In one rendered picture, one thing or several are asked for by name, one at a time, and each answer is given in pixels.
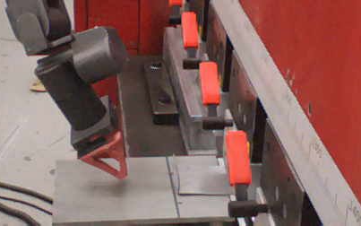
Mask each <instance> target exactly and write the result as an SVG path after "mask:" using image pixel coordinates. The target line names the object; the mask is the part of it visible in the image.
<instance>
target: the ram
mask: <svg viewBox="0 0 361 226"><path fill-rule="evenodd" d="M211 2H212V4H213V5H214V8H215V9H216V12H217V14H218V17H219V19H220V20H221V22H222V24H223V26H224V29H225V30H226V33H227V34H228V36H229V38H230V40H231V42H232V45H233V46H234V49H235V50H236V52H237V55H238V57H239V59H240V61H241V63H242V66H243V67H244V69H245V72H246V73H247V75H248V77H249V79H250V82H251V83H252V86H253V87H254V89H255V91H256V93H257V95H258V98H259V99H260V102H261V103H262V105H263V107H264V110H265V111H266V114H267V115H268V116H269V119H270V121H271V123H272V126H273V127H274V128H275V131H276V133H277V135H278V137H279V139H280V140H281V143H282V144H283V147H284V149H285V150H286V153H287V154H288V157H289V158H290V161H291V163H292V165H293V167H294V168H295V171H296V173H297V175H298V176H299V179H300V180H301V182H302V185H303V186H304V189H305V191H306V193H307V194H308V196H309V198H310V200H311V202H312V204H313V205H314V209H315V210H316V212H317V213H318V215H319V218H320V219H321V222H322V224H323V226H343V225H342V223H341V221H340V218H339V216H338V215H337V214H336V212H335V211H334V208H333V207H332V205H331V203H330V201H329V198H328V197H327V195H326V194H325V193H324V190H323V189H322V186H321V185H320V183H319V181H318V179H317V177H316V176H315V175H314V172H313V171H312V168H311V167H310V164H309V163H308V161H307V159H306V158H305V156H304V154H303V151H301V148H300V147H299V145H298V143H297V140H296V139H295V137H294V135H293V134H292V132H291V130H290V129H289V126H288V124H287V122H286V120H285V118H284V117H283V116H282V114H281V112H280V110H279V107H278V106H277V104H276V102H275V99H273V98H272V96H271V92H270V91H269V89H268V88H267V86H266V83H265V82H264V80H263V78H262V76H261V74H260V72H259V71H258V69H257V67H256V65H255V63H254V61H253V59H252V58H251V56H250V53H248V50H247V48H246V46H245V43H244V42H243V41H242V39H241V37H240V35H239V34H238V31H237V30H236V26H234V23H233V22H232V20H231V18H230V16H229V15H228V12H227V10H226V8H225V7H224V4H223V3H222V1H221V0H211ZM236 2H237V3H238V5H239V7H240V8H241V10H242V11H243V14H244V15H245V17H246V19H247V20H248V21H249V23H250V25H251V27H252V28H253V30H254V33H255V34H256V36H257V38H258V39H259V41H260V42H261V44H262V47H263V48H264V49H265V51H266V53H267V55H268V56H269V58H270V59H271V62H272V63H273V65H274V66H275V69H277V72H278V73H279V76H280V77H281V79H282V80H283V82H284V83H285V84H286V87H288V90H289V93H291V95H292V98H294V101H295V102H296V103H297V105H298V107H299V108H300V111H301V112H302V113H303V115H304V116H305V119H306V120H307V122H308V124H309V126H310V127H311V128H312V130H313V131H314V134H315V135H316V137H317V139H318V141H319V142H320V144H321V146H322V148H323V149H324V150H325V152H326V153H327V154H328V157H329V158H330V160H331V162H332V164H333V165H334V167H335V169H336V170H337V172H338V173H339V174H340V177H341V178H342V180H343V182H344V183H345V185H346V187H348V191H350V194H351V195H352V196H353V197H354V199H355V200H356V202H357V204H358V207H359V208H360V209H361V0H236Z"/></svg>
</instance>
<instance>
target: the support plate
mask: <svg viewBox="0 0 361 226"><path fill-rule="evenodd" d="M175 158H176V164H183V165H203V166H219V164H218V161H217V159H216V157H215V156H175ZM101 160H102V161H104V162H105V163H107V165H110V166H111V167H113V168H114V169H116V170H120V165H119V161H116V160H115V159H101ZM125 160H126V167H127V171H128V176H127V177H124V178H123V179H117V178H116V177H114V176H112V175H110V174H109V173H106V172H105V171H103V170H102V169H98V168H97V167H93V166H92V165H89V164H88V163H84V162H83V161H81V159H71V160H56V165H55V180H54V195H53V213H52V226H115V225H143V224H161V223H180V222H232V221H234V220H235V218H230V216H228V202H230V199H229V197H228V196H223V195H197V194H178V193H177V191H176V183H175V176H174V175H171V176H172V179H173V185H174V187H175V193H176V201H177V202H183V203H182V204H178V208H179V213H180V216H181V218H177V214H176V206H175V199H174V197H173V191H172V187H171V182H170V178H169V175H168V167H167V161H166V158H165V157H144V158H125Z"/></svg>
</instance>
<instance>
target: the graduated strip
mask: <svg viewBox="0 0 361 226"><path fill-rule="evenodd" d="M221 1H222V3H223V4H224V7H225V8H226V10H227V12H228V15H229V16H230V18H231V20H232V22H233V23H234V26H236V30H237V31H238V34H239V35H240V37H241V39H242V41H243V42H244V43H245V46H246V48H247V50H248V53H250V56H251V58H252V59H253V61H254V63H255V65H256V67H257V69H258V71H259V72H260V74H261V76H262V78H263V80H264V82H265V83H266V86H267V88H268V89H269V91H270V92H271V96H272V98H273V99H275V102H276V104H277V106H278V107H279V110H280V112H281V114H282V116H283V117H284V118H285V120H286V122H287V124H288V126H289V129H290V130H291V132H292V134H293V135H294V137H295V139H296V140H297V143H298V145H299V147H300V148H301V151H303V154H304V156H305V158H306V159H307V161H308V163H309V164H310V167H311V168H312V171H313V172H314V175H315V176H316V177H317V179H318V181H319V183H320V185H321V186H322V189H323V190H324V193H325V194H326V195H327V197H328V198H329V201H330V203H331V205H332V207H333V208H334V211H335V212H336V214H337V215H338V216H339V218H340V221H341V223H342V225H343V226H361V209H360V208H359V207H358V204H357V202H356V200H355V199H354V197H353V196H352V195H351V194H350V191H348V187H346V185H345V183H344V182H343V180H342V178H341V177H340V174H339V173H338V172H337V170H336V169H335V167H334V165H333V164H332V162H331V160H330V158H329V157H328V154H327V153H326V152H325V150H324V149H323V148H322V146H321V144H320V142H319V141H318V139H317V137H316V135H315V134H314V131H313V130H312V128H311V127H310V126H309V124H308V122H307V120H306V119H305V116H304V115H303V113H302V112H301V111H300V108H299V107H298V105H297V103H296V102H295V101H294V98H292V95H291V93H289V90H288V87H286V84H285V83H284V82H283V80H282V79H281V77H280V76H279V73H278V72H277V69H275V66H274V65H273V63H272V62H271V59H270V58H269V56H268V55H267V53H266V51H265V49H264V48H263V47H262V44H261V42H260V41H259V39H258V38H257V36H256V34H255V33H254V30H253V28H252V27H251V25H250V23H249V21H248V20H247V19H246V17H245V15H244V14H243V11H242V10H241V8H240V7H239V5H238V3H237V2H236V0H221Z"/></svg>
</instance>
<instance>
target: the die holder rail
mask: <svg viewBox="0 0 361 226"><path fill-rule="evenodd" d="M183 58H187V51H185V50H184V49H183V40H182V39H181V37H180V35H179V30H178V29H173V27H166V28H164V44H163V59H164V60H165V63H166V65H167V70H168V76H169V79H170V81H171V86H172V88H173V93H174V95H175V100H176V105H177V108H178V110H179V125H180V128H181V133H182V136H183V140H184V142H185V149H186V151H187V156H215V157H216V158H218V151H217V148H216V146H215V140H216V136H215V135H214V134H213V131H212V130H202V129H201V118H202V117H207V113H206V111H205V107H204V106H203V105H202V96H201V82H196V81H195V78H194V77H193V72H192V70H183V68H182V59H183Z"/></svg>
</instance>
